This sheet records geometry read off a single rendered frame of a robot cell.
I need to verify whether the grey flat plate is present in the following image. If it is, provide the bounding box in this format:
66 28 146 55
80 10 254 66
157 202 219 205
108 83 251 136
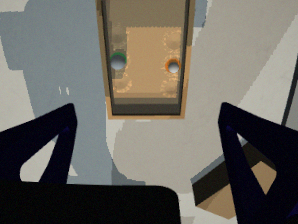
281 57 298 131

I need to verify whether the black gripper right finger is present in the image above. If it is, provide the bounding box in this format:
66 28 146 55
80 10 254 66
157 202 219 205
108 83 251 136
218 102 298 224

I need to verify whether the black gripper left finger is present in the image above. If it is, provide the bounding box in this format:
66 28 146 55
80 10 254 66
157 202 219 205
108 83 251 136
0 103 78 184

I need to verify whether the wooden ball-in-hole puzzle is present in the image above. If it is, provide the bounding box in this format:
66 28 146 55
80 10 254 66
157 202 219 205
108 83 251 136
95 0 196 119

